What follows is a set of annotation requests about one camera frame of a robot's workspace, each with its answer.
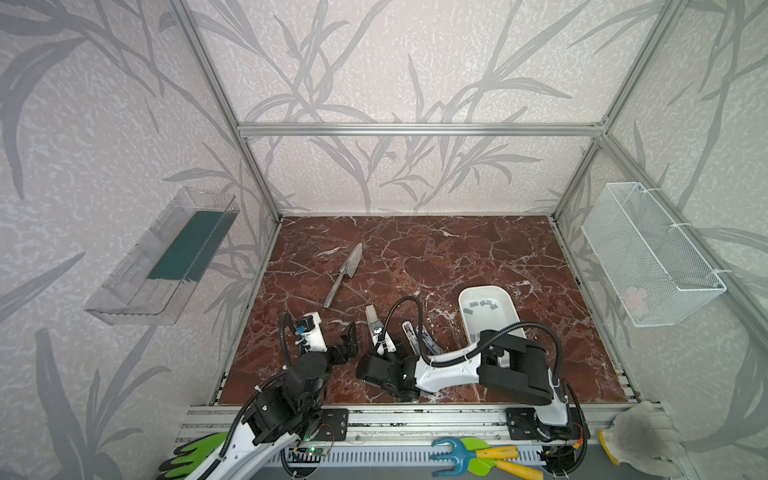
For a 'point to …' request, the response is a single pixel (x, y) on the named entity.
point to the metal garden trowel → (349, 268)
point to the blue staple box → (431, 342)
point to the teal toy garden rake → (462, 455)
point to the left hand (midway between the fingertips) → (347, 318)
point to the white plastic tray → (483, 308)
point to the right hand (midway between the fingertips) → (379, 333)
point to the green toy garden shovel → (480, 467)
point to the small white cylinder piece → (412, 336)
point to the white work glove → (644, 438)
